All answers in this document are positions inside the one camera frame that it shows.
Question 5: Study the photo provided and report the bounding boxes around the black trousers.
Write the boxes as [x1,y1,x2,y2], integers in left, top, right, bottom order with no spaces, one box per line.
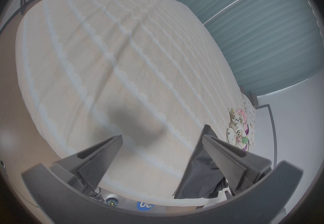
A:
[174,124,230,200]

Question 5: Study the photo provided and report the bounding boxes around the bed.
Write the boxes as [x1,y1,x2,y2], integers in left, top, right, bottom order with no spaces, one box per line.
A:
[15,0,278,207]

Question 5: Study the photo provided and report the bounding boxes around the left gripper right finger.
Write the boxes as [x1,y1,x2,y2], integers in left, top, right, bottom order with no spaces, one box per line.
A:
[202,134,273,191]

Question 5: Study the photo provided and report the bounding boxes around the pink garment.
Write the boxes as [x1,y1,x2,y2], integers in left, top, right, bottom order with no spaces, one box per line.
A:
[237,108,248,124]

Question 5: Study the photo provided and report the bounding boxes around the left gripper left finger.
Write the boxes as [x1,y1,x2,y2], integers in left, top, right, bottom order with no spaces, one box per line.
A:
[51,135,124,191]

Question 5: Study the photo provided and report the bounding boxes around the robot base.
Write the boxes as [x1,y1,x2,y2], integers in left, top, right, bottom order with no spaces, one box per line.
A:
[89,187,168,212]

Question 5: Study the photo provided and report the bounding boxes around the grey bedside table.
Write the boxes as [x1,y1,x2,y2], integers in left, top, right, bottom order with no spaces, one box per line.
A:
[239,86,259,106]

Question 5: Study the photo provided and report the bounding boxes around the purple garment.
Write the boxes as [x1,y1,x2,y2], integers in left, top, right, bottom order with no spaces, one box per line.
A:
[242,127,250,150]

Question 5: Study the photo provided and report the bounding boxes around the white printed pyjama top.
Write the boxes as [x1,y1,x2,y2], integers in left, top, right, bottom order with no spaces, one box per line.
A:
[226,108,250,152]

